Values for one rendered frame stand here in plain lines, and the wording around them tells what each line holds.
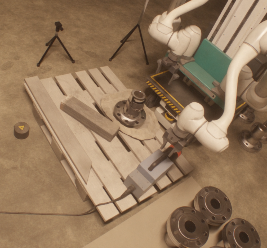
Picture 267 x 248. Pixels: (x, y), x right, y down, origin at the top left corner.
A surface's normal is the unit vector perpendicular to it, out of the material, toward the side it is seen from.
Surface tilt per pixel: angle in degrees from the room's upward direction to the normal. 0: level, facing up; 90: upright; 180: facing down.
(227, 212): 0
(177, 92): 0
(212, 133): 46
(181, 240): 0
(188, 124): 89
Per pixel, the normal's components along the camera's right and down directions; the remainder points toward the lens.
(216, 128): -0.33, -0.22
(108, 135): -0.46, 0.53
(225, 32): -0.71, 0.33
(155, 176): 0.30, -0.66
